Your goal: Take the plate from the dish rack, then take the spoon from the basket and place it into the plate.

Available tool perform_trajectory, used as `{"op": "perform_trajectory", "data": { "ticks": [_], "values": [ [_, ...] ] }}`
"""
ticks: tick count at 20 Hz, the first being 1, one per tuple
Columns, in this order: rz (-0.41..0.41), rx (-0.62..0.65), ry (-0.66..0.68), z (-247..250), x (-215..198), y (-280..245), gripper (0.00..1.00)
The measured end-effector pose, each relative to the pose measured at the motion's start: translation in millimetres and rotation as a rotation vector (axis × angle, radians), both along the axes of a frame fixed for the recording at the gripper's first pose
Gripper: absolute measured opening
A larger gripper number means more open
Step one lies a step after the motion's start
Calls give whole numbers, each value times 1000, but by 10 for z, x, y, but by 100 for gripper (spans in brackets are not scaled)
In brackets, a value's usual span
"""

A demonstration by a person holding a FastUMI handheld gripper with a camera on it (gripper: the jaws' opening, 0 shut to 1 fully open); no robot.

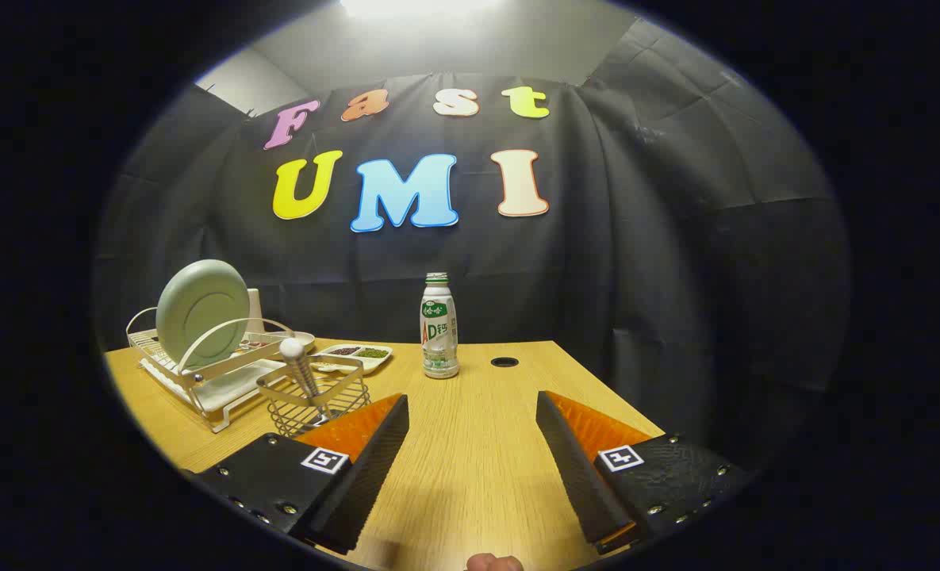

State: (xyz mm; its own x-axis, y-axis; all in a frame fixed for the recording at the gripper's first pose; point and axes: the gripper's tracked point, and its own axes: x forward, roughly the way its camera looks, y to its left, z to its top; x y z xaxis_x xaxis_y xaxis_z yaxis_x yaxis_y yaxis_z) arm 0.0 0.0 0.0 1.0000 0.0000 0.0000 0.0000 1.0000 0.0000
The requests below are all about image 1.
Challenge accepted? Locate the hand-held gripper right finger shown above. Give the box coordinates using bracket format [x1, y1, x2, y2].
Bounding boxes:
[535, 390, 756, 556]

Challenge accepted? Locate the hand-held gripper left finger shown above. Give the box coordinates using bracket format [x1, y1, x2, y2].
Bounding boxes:
[188, 393, 411, 556]

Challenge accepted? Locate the metal wire basket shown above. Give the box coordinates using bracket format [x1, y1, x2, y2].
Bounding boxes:
[256, 354, 372, 439]

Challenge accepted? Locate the spoon with blue checked handle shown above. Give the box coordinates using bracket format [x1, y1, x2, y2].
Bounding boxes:
[279, 337, 332, 421]

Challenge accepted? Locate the white wire dish rack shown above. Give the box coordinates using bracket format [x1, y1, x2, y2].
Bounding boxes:
[126, 305, 316, 434]

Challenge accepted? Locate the pale green plate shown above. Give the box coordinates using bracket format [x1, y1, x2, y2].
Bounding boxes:
[155, 259, 251, 370]

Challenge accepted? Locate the white divided dish with beans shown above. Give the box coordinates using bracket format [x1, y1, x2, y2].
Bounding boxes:
[311, 343, 393, 376]

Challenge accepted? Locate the beige plate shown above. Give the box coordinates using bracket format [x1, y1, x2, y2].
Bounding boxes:
[267, 331, 316, 354]

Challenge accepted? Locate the white green drink bottle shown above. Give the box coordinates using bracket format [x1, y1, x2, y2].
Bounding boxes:
[420, 272, 460, 380]

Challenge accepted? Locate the black backdrop cloth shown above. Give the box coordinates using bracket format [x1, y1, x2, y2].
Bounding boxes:
[93, 16, 851, 477]

